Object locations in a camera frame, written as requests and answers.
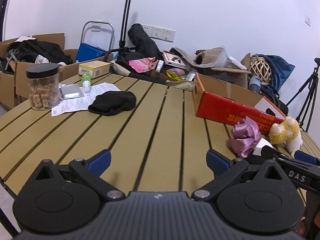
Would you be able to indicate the purple satin cloth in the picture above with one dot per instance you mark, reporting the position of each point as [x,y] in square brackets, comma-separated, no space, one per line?
[246,135]

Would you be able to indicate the black luggage bag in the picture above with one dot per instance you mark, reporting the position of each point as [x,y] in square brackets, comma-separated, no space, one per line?
[276,102]

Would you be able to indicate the blue crate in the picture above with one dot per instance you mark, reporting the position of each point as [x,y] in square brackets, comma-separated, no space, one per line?
[88,52]

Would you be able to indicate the white cardboard piece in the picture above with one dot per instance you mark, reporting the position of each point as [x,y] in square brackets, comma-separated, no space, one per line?
[263,146]

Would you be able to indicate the black jacket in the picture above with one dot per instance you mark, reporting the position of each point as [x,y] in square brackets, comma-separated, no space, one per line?
[40,48]

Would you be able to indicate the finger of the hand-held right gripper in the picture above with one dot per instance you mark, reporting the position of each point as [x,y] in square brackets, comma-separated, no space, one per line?
[300,177]
[307,158]

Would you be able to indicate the yellow and white plush toy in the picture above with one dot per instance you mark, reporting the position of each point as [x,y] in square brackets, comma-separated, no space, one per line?
[285,130]

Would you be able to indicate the clear jar with black lid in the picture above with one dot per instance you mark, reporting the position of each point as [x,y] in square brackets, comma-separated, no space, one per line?
[42,90]

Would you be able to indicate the black knit hat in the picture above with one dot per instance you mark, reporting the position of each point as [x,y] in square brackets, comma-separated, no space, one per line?
[113,102]

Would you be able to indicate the tan slatted folding table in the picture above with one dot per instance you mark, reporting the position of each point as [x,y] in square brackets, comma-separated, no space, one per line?
[150,130]

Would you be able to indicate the blue water bottle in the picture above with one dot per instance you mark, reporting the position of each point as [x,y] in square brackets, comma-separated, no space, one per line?
[254,85]

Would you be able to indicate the yellow snack packet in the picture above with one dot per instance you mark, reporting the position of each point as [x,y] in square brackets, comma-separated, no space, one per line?
[175,76]

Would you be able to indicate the long black bag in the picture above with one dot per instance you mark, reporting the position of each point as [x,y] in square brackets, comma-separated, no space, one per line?
[145,42]

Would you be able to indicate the red cardboard box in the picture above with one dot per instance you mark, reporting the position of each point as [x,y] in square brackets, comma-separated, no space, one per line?
[225,107]

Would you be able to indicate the yellow green carton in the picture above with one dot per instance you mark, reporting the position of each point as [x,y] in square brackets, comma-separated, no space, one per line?
[93,68]

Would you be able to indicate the white box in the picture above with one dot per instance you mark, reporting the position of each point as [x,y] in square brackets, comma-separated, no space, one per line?
[236,62]

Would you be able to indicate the beige fabric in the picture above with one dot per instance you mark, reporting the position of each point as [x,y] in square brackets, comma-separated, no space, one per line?
[210,56]

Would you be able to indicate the blue bag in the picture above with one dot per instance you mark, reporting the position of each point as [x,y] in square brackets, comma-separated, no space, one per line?
[281,72]

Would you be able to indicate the small green bottle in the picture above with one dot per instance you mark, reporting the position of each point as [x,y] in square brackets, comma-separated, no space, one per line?
[86,80]

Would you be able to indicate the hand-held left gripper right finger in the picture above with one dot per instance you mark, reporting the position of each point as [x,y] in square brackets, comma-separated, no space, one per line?
[217,162]

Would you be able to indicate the white wall socket panel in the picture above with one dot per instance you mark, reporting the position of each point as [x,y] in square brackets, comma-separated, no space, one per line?
[160,33]

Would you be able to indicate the black tripod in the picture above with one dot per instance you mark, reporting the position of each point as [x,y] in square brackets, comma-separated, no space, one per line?
[308,97]

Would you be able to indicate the white wall switch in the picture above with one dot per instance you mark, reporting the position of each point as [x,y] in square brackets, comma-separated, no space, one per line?
[308,20]

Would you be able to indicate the small white bottle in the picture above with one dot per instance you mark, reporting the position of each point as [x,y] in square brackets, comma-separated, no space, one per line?
[159,65]

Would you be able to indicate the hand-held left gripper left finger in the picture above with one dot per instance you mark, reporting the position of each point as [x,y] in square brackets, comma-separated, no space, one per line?
[100,161]

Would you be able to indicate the pink box with black picture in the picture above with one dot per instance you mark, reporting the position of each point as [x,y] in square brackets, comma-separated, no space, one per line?
[175,59]

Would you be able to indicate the white paper leaflet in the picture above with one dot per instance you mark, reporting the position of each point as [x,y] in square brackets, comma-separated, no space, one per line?
[75,105]

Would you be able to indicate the wicker ball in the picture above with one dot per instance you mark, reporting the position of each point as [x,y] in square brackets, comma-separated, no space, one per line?
[260,68]

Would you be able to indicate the silver blister pack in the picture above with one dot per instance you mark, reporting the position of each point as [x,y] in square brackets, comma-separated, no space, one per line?
[70,92]

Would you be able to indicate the pink packet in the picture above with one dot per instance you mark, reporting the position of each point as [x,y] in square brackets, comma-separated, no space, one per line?
[141,65]

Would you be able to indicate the white cloth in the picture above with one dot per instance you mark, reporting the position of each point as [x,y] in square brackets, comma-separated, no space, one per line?
[41,59]

